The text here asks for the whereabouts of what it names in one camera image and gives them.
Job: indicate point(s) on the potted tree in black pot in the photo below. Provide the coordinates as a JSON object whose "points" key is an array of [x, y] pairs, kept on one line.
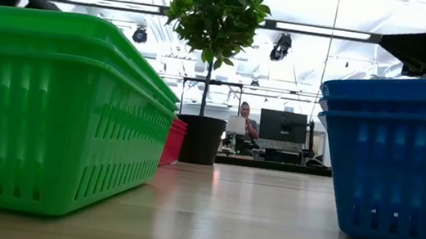
{"points": [[217, 21]]}

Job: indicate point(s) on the green plastic basket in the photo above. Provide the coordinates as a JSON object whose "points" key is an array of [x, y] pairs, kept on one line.
{"points": [[42, 41], [45, 19], [50, 135]]}

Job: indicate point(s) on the black computer monitor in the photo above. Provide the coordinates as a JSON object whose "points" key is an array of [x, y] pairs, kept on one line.
{"points": [[282, 126]]}

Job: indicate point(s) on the long ceiling light fixture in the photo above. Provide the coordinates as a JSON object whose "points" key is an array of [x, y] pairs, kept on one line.
{"points": [[323, 31], [113, 3]]}

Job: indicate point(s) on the black aluminium rig frame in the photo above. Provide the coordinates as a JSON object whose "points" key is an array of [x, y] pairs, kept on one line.
{"points": [[273, 165]]}

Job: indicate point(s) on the white lampshade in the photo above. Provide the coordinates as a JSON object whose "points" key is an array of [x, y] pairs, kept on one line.
{"points": [[236, 124]]}

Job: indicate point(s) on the person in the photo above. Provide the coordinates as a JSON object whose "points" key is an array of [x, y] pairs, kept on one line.
{"points": [[249, 126]]}

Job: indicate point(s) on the black ceiling spotlight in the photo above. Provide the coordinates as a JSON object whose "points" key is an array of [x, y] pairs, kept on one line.
{"points": [[140, 35], [281, 47]]}

